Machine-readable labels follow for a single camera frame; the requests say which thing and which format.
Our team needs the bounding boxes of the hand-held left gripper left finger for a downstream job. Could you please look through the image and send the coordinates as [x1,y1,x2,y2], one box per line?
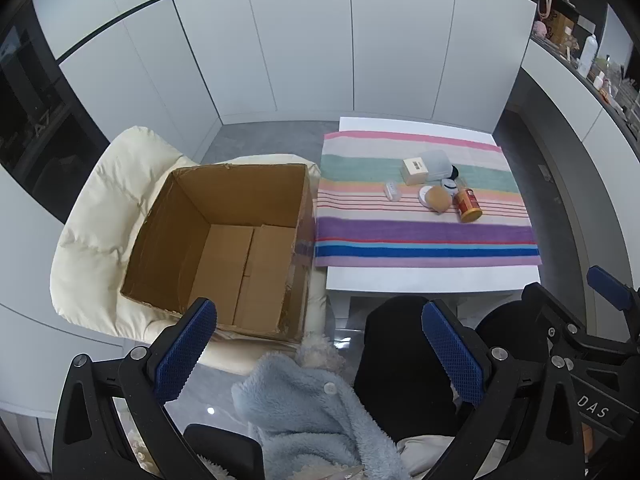
[52,297,218,480]

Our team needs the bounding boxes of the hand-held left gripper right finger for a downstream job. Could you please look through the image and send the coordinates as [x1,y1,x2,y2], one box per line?
[421,299,588,480]

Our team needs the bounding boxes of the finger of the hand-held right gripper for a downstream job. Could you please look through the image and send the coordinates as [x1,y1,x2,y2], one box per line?
[586,265,640,346]
[522,282,601,357]

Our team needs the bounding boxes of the red jar gold lid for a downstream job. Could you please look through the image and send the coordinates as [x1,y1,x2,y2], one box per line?
[452,187,484,224]

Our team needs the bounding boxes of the tan makeup sponge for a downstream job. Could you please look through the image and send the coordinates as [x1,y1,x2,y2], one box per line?
[429,186,455,216]

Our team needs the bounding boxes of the brown cardboard box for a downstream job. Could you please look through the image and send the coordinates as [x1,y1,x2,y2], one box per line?
[119,162,322,346]

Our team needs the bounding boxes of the translucent plastic box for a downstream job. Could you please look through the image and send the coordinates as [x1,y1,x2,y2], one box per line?
[419,149,453,181]

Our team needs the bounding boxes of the small beige box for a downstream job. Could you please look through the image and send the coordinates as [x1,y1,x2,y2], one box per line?
[401,157,430,186]

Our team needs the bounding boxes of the white table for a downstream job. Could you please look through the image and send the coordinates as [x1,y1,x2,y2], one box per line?
[325,116,543,331]

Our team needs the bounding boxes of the cream garment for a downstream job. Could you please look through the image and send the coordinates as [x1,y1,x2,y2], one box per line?
[397,435,506,480]

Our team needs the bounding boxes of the striped colourful cloth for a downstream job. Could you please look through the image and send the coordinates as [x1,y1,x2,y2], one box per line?
[312,130,543,268]

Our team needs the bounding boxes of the light blue fleece jacket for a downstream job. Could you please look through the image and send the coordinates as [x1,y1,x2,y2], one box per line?
[231,350,411,480]

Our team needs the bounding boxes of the cream fluffy fur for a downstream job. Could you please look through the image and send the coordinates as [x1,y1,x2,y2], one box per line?
[297,331,346,373]

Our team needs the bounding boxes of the cream padded chair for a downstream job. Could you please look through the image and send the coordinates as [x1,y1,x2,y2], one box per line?
[49,126,331,376]

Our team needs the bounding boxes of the white plastic bottle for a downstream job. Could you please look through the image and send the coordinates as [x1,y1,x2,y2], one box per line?
[577,34,599,78]

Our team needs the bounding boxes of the brown paper bag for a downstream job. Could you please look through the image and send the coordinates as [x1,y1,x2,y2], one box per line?
[537,0,581,46]

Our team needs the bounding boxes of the dark glass panel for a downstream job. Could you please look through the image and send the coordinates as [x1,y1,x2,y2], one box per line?
[0,10,111,223]

